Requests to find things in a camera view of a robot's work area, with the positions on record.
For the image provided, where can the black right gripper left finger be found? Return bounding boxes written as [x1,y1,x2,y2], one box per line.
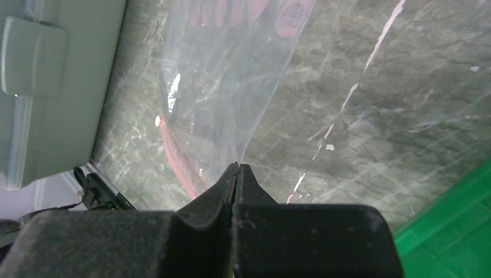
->
[1,163,239,277]

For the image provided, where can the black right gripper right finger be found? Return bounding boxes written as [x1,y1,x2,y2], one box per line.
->
[233,164,404,277]

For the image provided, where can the clear zip top bag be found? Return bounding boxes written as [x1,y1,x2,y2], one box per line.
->
[155,1,315,199]

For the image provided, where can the green plastic tray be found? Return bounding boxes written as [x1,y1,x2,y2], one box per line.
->
[394,160,490,277]

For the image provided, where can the clear plastic storage box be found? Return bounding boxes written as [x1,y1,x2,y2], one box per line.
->
[1,1,126,191]

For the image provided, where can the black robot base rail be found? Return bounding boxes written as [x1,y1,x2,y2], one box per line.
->
[73,167,136,210]

